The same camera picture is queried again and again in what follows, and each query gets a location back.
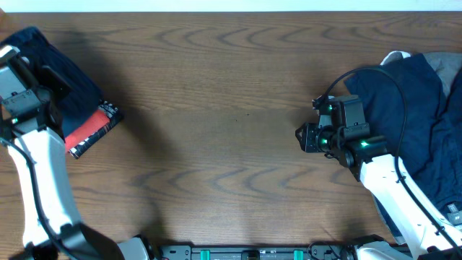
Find navy blue shorts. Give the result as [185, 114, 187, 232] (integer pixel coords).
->
[1, 27, 103, 137]

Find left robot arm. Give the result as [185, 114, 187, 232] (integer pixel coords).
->
[1, 45, 154, 259]

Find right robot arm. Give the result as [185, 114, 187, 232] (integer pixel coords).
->
[295, 95, 461, 259]

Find folded red cloth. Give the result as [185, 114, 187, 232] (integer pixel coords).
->
[65, 110, 110, 152]

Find black white patterned garment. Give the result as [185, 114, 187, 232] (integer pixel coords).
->
[65, 100, 123, 159]

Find left black cable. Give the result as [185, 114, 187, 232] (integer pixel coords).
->
[0, 136, 73, 260]

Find black cable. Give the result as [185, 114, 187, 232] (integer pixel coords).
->
[0, 136, 73, 260]
[313, 66, 462, 254]

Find right black cable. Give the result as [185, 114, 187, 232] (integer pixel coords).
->
[313, 66, 462, 254]

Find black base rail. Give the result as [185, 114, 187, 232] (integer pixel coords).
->
[158, 236, 412, 260]

